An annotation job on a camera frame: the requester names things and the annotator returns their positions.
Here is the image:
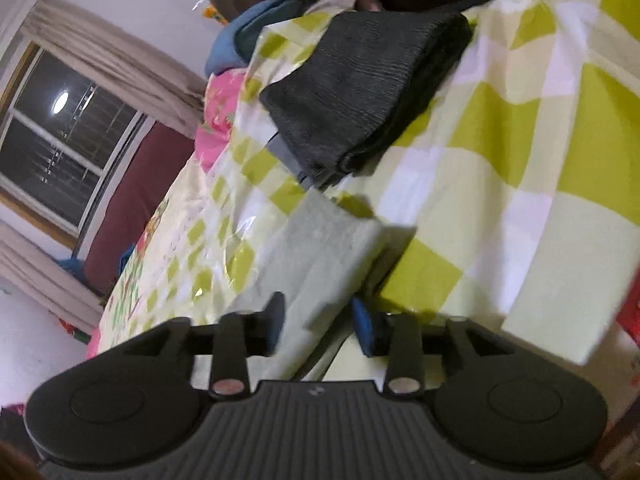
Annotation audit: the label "beige curtain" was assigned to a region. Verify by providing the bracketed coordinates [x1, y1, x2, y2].
[0, 222, 107, 335]
[22, 0, 209, 137]

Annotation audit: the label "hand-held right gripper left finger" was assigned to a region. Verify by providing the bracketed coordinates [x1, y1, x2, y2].
[122, 291, 287, 401]

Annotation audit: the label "folded dark grey pants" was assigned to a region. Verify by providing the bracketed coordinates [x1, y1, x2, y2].
[259, 10, 475, 192]

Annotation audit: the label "yellow checkered plastic sheet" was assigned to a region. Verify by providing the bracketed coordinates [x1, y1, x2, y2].
[95, 0, 640, 367]

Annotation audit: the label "window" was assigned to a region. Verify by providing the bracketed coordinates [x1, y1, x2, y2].
[0, 42, 152, 252]

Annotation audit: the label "red and green item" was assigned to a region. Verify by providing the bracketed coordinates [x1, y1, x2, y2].
[59, 317, 97, 347]

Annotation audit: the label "small blue item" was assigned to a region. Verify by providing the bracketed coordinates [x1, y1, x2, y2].
[56, 257, 89, 287]

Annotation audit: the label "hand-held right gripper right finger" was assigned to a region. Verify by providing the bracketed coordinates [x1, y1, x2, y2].
[350, 297, 507, 395]

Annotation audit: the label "maroon headboard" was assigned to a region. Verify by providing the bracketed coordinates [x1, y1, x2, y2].
[82, 120, 199, 297]

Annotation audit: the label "blue cloth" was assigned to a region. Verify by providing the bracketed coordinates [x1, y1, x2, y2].
[205, 0, 312, 77]

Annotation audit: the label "light grey-green pants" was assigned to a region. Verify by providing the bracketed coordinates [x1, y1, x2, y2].
[227, 192, 419, 387]

